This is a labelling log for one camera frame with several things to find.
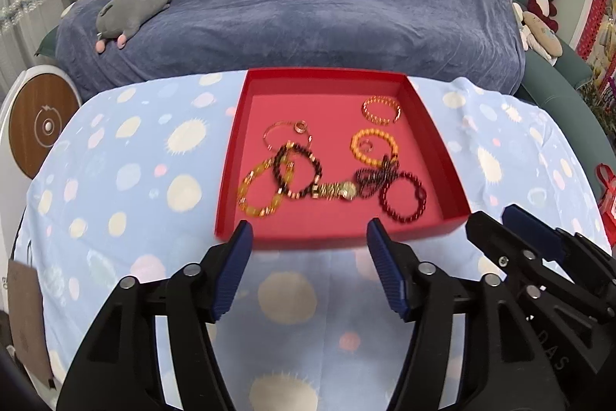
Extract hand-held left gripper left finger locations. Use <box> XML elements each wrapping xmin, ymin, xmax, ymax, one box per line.
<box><xmin>57</xmin><ymin>220</ymin><xmax>254</xmax><ymax>411</ymax></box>

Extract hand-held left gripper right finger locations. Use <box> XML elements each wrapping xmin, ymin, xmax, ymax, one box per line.
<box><xmin>367</xmin><ymin>218</ymin><xmax>569</xmax><ymax>411</ymax></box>

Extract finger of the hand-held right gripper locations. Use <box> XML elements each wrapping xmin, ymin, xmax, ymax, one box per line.
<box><xmin>503</xmin><ymin>204</ymin><xmax>616</xmax><ymax>284</ymax></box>
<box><xmin>466</xmin><ymin>210</ymin><xmax>554</xmax><ymax>296</ymax></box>

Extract red bead bracelet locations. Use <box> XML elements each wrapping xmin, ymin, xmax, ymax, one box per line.
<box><xmin>378</xmin><ymin>171</ymin><xmax>428</xmax><ymax>225</ymax></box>

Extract yellow-green bead bracelet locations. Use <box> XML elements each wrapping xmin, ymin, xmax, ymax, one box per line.
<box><xmin>236</xmin><ymin>159</ymin><xmax>296</xmax><ymax>216</ymax></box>

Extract gold wristwatch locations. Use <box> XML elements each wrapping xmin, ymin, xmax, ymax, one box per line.
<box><xmin>310</xmin><ymin>180</ymin><xmax>359</xmax><ymax>202</ymax></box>

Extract purple bead strand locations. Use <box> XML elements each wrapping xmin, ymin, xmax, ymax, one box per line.
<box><xmin>355</xmin><ymin>155</ymin><xmax>400</xmax><ymax>197</ymax></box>

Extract dark bead bracelet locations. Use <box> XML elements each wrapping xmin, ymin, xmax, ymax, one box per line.
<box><xmin>273</xmin><ymin>141</ymin><xmax>323</xmax><ymax>200</ymax></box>

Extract orange bead bracelet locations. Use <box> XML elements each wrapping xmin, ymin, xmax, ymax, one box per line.
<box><xmin>350</xmin><ymin>128</ymin><xmax>400</xmax><ymax>164</ymax></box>

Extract red cardboard box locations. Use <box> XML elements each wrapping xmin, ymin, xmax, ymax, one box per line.
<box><xmin>214</xmin><ymin>68</ymin><xmax>472</xmax><ymax>250</ymax></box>

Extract red gift bag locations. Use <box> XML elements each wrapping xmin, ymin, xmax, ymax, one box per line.
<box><xmin>596</xmin><ymin>163</ymin><xmax>616</xmax><ymax>243</ymax></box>

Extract blue planet print tablecloth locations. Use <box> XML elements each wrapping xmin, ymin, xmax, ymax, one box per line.
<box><xmin>24</xmin><ymin>70</ymin><xmax>609</xmax><ymax>411</ymax></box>

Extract green sofa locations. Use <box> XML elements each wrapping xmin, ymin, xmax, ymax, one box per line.
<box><xmin>474</xmin><ymin>0</ymin><xmax>595</xmax><ymax>106</ymax></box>

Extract thin gold bangle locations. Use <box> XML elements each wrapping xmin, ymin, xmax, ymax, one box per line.
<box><xmin>262</xmin><ymin>119</ymin><xmax>309</xmax><ymax>149</ymax></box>

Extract beige plush toy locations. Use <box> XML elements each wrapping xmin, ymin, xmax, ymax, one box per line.
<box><xmin>512</xmin><ymin>2</ymin><xmax>564</xmax><ymax>65</ymax></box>

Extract red hanging banner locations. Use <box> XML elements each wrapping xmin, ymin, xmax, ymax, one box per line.
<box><xmin>575</xmin><ymin>0</ymin><xmax>612</xmax><ymax>60</ymax></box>

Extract round white wooden side table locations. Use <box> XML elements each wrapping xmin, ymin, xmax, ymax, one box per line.
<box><xmin>0</xmin><ymin>64</ymin><xmax>82</xmax><ymax>258</ymax></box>

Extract grey plush toy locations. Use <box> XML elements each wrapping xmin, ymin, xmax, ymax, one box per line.
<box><xmin>95</xmin><ymin>0</ymin><xmax>174</xmax><ymax>54</ymax></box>

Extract white curtain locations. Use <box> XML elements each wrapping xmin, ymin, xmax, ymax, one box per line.
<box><xmin>0</xmin><ymin>0</ymin><xmax>104</xmax><ymax>104</ymax></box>

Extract gold bead bracelet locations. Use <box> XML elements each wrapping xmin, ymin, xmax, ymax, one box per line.
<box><xmin>362</xmin><ymin>96</ymin><xmax>402</xmax><ymax>125</ymax></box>

